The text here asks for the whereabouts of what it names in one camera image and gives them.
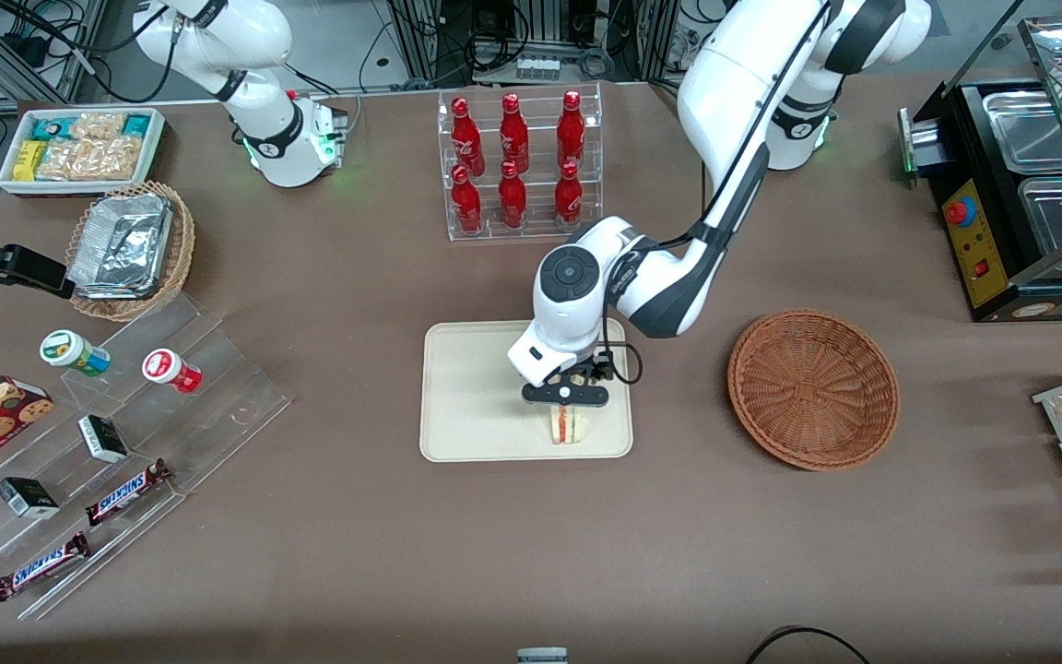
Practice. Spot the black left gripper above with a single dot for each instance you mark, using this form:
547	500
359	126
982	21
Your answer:
594	366

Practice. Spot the triangular sandwich wedge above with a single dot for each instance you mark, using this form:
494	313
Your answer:
577	426

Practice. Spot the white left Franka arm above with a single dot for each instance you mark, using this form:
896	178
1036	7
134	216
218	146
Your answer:
734	92

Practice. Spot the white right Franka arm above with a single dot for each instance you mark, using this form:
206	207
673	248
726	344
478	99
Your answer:
282	138

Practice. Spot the aluminium foil tray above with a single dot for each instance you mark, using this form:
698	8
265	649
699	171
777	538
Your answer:
121	244

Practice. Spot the cream plastic serving tray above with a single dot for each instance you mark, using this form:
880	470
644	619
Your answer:
466	397

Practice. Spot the light tan wicker basket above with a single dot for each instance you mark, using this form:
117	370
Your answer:
182	240

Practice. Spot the brown round wicker basket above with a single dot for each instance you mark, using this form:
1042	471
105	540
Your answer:
812	392

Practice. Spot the green lidded snack cup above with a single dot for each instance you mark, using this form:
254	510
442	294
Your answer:
65	349

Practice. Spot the white rectangular snack bin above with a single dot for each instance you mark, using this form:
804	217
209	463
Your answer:
7	180

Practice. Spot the yellow snack packet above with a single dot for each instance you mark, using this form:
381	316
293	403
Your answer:
28	160

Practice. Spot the clear peanut snack bag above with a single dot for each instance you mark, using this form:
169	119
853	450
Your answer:
88	159
98	125

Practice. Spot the teal snack packet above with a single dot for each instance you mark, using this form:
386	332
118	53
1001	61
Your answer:
52	127
136	124

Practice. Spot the red lidded snack cup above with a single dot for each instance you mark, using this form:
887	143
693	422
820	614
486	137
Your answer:
167	367

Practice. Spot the red cola bottle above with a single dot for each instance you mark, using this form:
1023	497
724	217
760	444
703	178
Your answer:
466	138
513	198
513	134
571	129
466	205
568	198

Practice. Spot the small black carton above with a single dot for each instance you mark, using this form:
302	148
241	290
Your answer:
102	438
27	498

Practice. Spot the clear acrylic stepped display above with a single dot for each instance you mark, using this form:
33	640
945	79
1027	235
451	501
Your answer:
227	397

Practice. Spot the Snickers chocolate bar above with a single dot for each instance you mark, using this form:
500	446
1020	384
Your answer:
41	566
125	493

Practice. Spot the clear acrylic bottle rack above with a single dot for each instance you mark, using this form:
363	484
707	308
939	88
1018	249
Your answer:
540	111

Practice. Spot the white power strip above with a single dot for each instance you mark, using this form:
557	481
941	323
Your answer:
537	67

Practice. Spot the black food warmer cabinet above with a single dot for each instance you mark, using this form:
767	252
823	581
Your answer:
987	277

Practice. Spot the round-ended left wrist camera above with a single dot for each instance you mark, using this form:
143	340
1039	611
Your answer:
545	395

